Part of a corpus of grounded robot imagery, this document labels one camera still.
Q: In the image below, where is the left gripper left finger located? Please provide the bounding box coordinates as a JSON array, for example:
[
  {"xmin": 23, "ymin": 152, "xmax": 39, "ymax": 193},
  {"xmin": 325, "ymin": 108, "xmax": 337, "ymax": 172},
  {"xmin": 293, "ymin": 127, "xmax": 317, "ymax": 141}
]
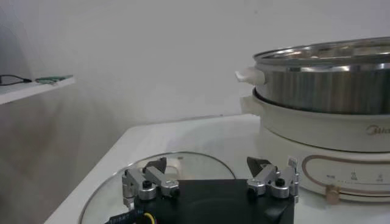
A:
[{"xmin": 121, "ymin": 156, "xmax": 181, "ymax": 209}]

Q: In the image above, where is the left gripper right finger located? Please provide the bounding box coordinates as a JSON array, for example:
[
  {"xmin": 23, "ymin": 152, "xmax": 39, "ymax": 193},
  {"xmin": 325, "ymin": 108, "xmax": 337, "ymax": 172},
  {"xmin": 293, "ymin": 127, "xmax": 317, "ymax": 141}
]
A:
[{"xmin": 246, "ymin": 155, "xmax": 301, "ymax": 203}]

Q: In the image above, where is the glass lid with white handle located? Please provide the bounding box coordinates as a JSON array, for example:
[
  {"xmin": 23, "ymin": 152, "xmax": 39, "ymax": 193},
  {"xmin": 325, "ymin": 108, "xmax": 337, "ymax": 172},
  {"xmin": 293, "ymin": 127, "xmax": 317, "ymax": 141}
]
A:
[{"xmin": 78, "ymin": 151, "xmax": 237, "ymax": 224}]

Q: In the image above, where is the stainless steel steamer basket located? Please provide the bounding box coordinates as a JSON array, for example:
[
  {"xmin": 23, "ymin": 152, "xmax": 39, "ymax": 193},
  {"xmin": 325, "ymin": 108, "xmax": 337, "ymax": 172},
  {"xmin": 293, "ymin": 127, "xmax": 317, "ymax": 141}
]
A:
[{"xmin": 235, "ymin": 36, "xmax": 390, "ymax": 116}]

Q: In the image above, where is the white side table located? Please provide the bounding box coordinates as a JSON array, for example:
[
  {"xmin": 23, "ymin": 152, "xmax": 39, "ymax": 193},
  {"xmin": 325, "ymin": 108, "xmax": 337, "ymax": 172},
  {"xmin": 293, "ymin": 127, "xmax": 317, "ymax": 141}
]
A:
[{"xmin": 0, "ymin": 75, "xmax": 76, "ymax": 106}]

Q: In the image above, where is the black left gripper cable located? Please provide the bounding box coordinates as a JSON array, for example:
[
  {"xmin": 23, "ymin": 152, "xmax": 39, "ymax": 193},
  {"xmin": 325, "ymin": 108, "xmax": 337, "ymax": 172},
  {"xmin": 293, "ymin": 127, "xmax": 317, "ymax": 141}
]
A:
[{"xmin": 105, "ymin": 208, "xmax": 155, "ymax": 224}]

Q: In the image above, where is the green handled scraper tool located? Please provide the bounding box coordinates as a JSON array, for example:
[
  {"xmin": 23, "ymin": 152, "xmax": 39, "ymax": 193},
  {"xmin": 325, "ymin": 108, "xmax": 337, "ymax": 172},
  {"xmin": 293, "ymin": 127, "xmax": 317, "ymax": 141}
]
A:
[{"xmin": 35, "ymin": 75, "xmax": 74, "ymax": 85}]

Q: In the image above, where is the black cable on side table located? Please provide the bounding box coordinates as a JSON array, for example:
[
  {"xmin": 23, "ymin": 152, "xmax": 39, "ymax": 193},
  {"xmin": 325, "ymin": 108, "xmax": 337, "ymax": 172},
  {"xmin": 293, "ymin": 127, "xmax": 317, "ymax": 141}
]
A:
[{"xmin": 0, "ymin": 74, "xmax": 33, "ymax": 86}]

